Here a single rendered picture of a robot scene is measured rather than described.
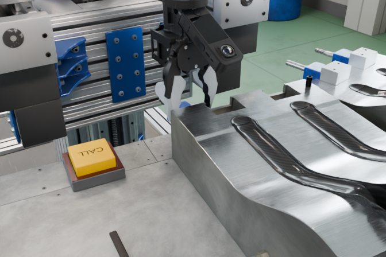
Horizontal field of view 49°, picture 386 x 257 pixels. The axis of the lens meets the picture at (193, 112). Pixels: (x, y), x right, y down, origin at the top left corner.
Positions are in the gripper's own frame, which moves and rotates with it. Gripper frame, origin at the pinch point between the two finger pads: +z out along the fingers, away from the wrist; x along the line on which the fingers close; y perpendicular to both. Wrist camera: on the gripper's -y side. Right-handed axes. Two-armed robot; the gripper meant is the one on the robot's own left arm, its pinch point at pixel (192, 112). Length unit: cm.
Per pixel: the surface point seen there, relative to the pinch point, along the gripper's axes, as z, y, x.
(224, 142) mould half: -4.1, -15.0, 5.6
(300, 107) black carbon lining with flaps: -4.0, -14.4, -10.6
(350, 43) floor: 85, 133, -255
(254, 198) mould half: -4.8, -26.4, 10.9
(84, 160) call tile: 0.9, -0.9, 20.6
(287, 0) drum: 65, 205, -256
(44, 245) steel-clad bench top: 4.6, -9.6, 30.4
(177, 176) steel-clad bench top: 4.6, -8.1, 9.0
